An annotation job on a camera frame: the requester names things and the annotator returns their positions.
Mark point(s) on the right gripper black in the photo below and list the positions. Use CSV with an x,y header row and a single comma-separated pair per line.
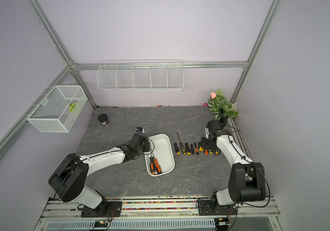
x,y
203,144

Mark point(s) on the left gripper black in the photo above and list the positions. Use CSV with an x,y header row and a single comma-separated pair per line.
x,y
147,147

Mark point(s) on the small orange black screwdriver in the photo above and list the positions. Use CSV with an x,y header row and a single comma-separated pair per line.
x,y
195,146

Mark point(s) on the white plastic storage box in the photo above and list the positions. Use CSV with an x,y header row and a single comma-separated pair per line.
x,y
161,149

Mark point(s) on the black grey handle screwdriver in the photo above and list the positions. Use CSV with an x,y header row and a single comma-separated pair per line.
x,y
192,146

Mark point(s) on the black handle long screwdriver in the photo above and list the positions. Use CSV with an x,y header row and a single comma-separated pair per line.
x,y
187,148

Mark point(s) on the yellow black brown-shaft screwdriver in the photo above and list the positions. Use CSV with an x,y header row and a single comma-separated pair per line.
x,y
181,145

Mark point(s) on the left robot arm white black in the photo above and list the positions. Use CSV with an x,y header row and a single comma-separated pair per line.
x,y
69,179

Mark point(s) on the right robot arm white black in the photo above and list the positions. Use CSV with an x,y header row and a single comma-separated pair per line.
x,y
247,181

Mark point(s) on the orange black large screwdriver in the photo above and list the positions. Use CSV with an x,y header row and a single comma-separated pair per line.
x,y
152,165

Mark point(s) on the artificial green potted plant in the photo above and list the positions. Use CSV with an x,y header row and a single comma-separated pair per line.
x,y
221,108

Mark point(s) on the small black jar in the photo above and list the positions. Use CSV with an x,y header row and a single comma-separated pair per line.
x,y
103,119

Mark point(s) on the green object in basket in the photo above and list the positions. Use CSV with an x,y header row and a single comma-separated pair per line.
x,y
73,108

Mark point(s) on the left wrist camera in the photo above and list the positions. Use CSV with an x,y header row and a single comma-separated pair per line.
x,y
140,129

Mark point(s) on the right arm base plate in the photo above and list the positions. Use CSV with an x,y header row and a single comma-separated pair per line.
x,y
210,208

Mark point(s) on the long white wire wall basket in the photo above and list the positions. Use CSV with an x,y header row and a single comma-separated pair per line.
x,y
140,78

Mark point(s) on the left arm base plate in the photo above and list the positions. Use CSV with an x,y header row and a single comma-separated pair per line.
x,y
105,209

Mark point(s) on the white perforated cable duct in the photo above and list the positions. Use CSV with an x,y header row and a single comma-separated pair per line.
x,y
130,224

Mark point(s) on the white wire cube basket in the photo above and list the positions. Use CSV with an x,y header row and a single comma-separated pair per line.
x,y
52,115

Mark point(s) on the aluminium frame rail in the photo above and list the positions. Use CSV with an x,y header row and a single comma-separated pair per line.
x,y
160,63

